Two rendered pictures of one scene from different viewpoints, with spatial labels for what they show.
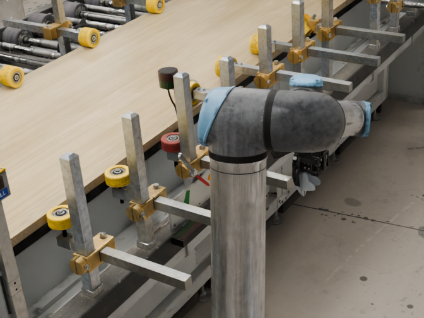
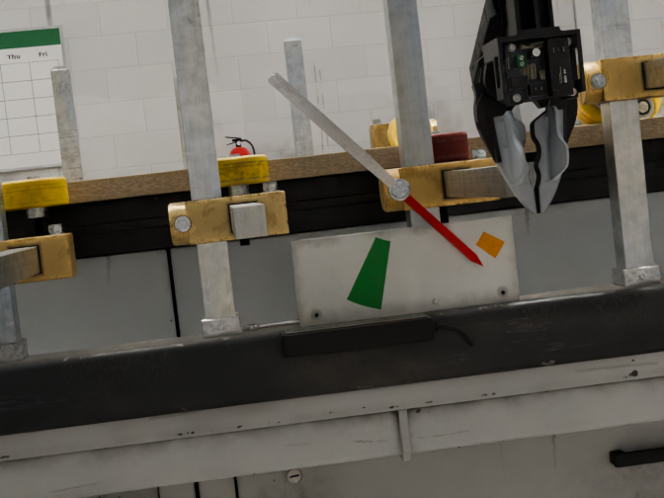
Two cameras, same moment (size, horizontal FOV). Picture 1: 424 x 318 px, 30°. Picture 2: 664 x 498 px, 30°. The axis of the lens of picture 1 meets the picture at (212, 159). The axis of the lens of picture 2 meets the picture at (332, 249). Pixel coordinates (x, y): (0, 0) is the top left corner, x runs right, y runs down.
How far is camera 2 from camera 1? 189 cm
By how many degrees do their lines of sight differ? 54
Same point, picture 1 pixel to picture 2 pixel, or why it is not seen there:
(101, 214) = (246, 293)
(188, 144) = (399, 113)
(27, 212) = not seen: hidden behind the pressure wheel
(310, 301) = not seen: outside the picture
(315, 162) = (496, 45)
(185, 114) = (388, 27)
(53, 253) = (78, 317)
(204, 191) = (461, 275)
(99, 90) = not seen: hidden behind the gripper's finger
